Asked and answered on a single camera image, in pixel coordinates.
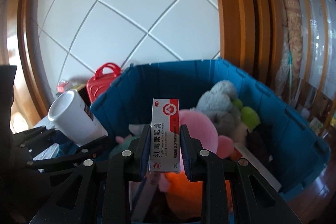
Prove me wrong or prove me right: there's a red white medicine box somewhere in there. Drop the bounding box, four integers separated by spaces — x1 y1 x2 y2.
149 98 180 173

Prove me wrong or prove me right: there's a green and white plush toy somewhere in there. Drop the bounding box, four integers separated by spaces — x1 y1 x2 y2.
231 99 261 145

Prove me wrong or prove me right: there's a grey fluffy rabbit plush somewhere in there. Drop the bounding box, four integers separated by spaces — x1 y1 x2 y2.
195 80 241 138

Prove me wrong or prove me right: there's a white plastic jar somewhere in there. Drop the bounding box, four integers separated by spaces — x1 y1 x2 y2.
48 89 108 147

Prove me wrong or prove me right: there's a pink pig plush orange dress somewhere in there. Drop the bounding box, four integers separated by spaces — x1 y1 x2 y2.
158 110 234 223

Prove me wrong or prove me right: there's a long white medicine box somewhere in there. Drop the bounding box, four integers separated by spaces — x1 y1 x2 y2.
234 143 281 192

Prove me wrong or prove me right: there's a pink tissue pack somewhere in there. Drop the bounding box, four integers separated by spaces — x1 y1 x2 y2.
56 79 77 93

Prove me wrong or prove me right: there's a blue plastic storage bin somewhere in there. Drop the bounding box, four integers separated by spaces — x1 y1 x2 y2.
91 59 331 201

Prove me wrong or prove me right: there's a wooden headboard frame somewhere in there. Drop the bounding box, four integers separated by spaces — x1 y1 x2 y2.
218 0 282 89

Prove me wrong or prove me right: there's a red plastic carry case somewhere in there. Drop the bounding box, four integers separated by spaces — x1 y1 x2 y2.
86 63 122 103

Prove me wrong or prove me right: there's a patterned curtain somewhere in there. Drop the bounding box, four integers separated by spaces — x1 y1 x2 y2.
275 0 336 114

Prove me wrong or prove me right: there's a teal dressed pig plush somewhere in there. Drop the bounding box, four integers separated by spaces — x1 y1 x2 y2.
109 134 141 160

